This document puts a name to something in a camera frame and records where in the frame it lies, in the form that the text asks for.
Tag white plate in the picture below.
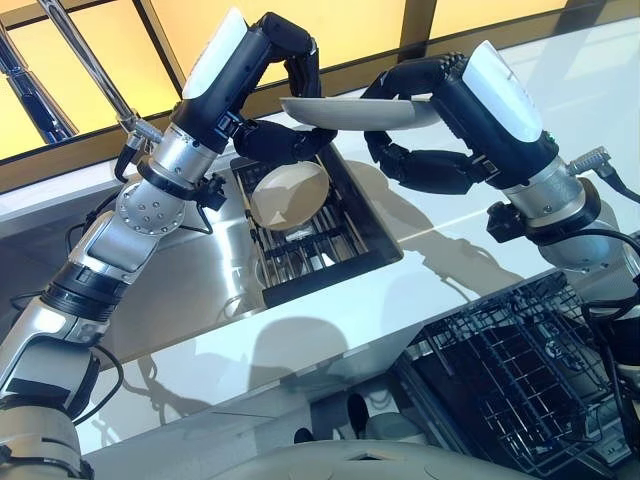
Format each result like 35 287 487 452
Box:
278 95 437 133

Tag stainless steel sink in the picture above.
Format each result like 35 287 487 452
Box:
113 159 405 361

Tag black wire dishwasher rack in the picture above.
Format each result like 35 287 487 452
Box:
394 272 640 480

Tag chrome faucet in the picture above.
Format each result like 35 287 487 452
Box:
0 0 141 146

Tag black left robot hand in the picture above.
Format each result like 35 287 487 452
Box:
168 8 339 165

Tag black sink drying rack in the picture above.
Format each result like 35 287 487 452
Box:
230 142 405 309

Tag beige plate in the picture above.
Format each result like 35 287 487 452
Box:
249 160 331 231

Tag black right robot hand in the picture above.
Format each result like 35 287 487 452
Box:
360 40 558 195

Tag grey robot torso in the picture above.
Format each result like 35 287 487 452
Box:
84 435 506 480

